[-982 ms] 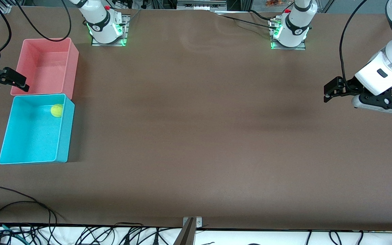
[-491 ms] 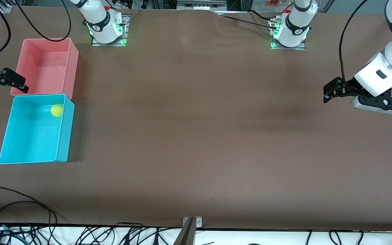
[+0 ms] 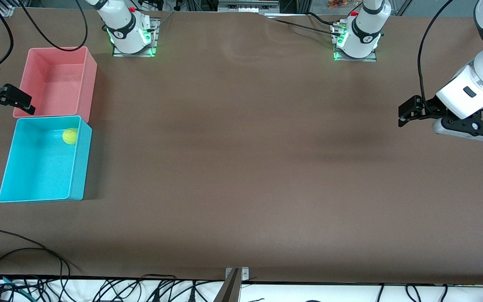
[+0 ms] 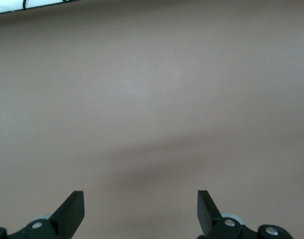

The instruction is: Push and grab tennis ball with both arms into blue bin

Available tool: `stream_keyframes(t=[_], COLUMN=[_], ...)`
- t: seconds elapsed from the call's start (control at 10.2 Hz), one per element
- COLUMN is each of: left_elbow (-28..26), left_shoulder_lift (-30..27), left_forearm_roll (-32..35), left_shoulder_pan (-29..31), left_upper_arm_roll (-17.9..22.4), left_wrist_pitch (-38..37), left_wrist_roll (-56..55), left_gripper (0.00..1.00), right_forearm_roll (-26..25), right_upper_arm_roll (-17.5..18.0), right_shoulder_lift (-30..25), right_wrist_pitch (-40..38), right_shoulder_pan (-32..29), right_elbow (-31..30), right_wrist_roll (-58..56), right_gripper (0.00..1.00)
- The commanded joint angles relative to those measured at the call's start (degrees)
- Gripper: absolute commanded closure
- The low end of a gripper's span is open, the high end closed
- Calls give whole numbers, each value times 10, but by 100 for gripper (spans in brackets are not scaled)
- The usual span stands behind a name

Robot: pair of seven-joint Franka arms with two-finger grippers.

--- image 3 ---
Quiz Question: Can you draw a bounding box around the pink plastic bin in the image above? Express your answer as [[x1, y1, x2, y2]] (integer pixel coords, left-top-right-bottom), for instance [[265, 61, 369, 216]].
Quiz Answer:
[[13, 46, 98, 123]]

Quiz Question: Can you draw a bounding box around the blue plastic bin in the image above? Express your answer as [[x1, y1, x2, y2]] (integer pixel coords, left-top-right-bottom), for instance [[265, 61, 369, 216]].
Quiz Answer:
[[0, 115, 93, 203]]

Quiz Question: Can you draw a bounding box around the grey power strip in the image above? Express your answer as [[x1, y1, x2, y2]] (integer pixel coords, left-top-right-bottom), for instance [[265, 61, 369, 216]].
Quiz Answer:
[[218, 0, 280, 13]]

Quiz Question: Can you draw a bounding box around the dark metal pole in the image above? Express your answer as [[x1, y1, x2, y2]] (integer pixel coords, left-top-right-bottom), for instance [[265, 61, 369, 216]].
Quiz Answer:
[[213, 268, 242, 302]]

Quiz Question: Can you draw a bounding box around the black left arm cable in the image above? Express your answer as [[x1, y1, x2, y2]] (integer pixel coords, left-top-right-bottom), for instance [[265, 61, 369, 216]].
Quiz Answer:
[[417, 0, 445, 101]]

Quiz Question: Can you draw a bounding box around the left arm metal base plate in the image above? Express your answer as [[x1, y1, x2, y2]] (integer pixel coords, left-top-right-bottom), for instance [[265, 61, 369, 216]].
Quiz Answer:
[[330, 21, 378, 62]]

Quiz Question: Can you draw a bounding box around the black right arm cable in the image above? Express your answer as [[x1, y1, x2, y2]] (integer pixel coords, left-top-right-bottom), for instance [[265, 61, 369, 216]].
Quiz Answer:
[[0, 0, 89, 76]]

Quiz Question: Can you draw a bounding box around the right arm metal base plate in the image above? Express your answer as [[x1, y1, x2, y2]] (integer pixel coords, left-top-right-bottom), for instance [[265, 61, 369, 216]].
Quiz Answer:
[[112, 18, 160, 57]]

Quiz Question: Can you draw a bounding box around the black cable to arm base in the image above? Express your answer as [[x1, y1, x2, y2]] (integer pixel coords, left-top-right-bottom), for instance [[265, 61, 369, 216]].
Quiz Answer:
[[262, 12, 343, 37]]

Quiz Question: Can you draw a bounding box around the small metal table bracket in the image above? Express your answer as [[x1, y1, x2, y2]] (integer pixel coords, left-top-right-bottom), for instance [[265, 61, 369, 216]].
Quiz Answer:
[[225, 267, 249, 281]]

